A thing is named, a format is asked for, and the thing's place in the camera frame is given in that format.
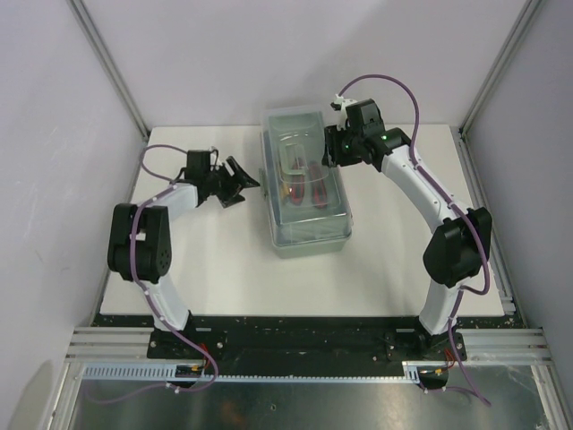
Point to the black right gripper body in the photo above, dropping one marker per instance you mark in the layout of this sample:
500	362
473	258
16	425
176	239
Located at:
348	152

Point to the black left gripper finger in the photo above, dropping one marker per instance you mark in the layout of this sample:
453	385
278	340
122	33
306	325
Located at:
239	175
229	199

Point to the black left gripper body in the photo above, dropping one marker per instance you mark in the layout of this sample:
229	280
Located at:
221	182

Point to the red and black pliers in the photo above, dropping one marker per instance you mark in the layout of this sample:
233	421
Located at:
305	175

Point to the green plastic tool box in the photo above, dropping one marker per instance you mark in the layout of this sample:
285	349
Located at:
309	212

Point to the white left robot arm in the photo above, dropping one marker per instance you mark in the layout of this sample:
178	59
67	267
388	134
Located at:
139	246

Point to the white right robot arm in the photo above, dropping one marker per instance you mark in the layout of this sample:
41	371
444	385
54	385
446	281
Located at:
457	256

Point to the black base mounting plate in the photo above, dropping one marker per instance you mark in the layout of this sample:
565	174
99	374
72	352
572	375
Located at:
307	347

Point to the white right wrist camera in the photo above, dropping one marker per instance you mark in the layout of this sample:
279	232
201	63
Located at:
340	104

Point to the left aluminium frame post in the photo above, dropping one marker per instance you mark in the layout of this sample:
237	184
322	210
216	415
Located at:
100	49

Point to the aluminium frame post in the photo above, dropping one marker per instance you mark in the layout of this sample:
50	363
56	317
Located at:
100	49
508	50

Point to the right aluminium frame post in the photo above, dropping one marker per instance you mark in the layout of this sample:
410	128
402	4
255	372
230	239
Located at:
508	50

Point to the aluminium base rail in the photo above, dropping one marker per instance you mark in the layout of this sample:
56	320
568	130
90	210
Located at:
485	347

